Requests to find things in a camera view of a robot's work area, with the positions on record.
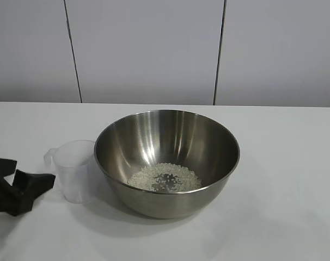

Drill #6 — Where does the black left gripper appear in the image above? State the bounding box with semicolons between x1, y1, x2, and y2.
0;157;56;217

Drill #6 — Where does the translucent plastic measuring cup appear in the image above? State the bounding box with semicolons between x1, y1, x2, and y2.
43;139;96;205

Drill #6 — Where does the white uncooked rice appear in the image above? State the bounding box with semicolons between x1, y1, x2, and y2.
126;162;203;192

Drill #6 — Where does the stainless steel mixing bowl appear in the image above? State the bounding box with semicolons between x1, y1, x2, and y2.
93;109;241;220

